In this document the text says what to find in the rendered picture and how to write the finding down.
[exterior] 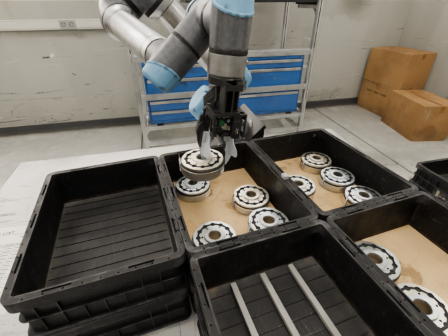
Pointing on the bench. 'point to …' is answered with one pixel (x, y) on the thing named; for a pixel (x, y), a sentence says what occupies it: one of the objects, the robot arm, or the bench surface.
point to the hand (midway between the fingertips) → (215, 158)
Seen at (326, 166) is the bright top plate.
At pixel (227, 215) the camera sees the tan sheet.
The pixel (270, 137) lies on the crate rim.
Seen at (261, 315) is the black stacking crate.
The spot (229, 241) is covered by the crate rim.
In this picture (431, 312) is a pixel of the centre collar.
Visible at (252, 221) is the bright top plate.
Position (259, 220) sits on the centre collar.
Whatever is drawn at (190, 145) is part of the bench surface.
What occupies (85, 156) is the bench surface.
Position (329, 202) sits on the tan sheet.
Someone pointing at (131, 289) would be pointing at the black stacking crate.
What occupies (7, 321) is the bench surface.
